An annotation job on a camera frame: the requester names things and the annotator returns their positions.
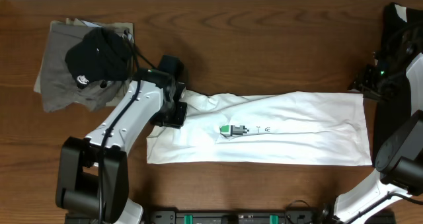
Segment white printed t-shirt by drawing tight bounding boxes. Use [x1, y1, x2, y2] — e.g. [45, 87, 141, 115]
[147, 91, 371, 166]

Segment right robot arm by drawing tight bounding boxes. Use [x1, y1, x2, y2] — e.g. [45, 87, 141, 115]
[321, 21, 422, 223]

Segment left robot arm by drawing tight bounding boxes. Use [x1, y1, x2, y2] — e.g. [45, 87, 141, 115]
[56, 69, 186, 223]

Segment black t-shirt on right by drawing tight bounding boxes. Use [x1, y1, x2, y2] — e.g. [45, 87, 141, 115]
[372, 3, 422, 164]

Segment black folded garment with logo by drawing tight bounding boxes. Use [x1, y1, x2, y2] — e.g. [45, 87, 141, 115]
[65, 28, 132, 89]

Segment grey folded garment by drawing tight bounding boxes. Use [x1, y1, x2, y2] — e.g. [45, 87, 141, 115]
[34, 22, 129, 112]

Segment beige folded garment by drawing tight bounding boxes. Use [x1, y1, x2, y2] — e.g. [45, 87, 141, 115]
[50, 18, 134, 106]

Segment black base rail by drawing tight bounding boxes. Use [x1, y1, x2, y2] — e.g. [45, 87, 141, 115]
[141, 209, 320, 224]

